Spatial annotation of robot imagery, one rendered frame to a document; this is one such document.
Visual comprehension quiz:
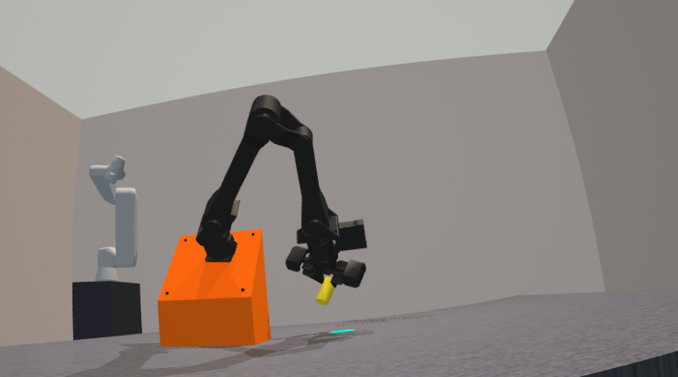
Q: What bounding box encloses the yellow tall cylinder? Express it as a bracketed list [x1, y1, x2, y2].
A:
[315, 277, 335, 305]

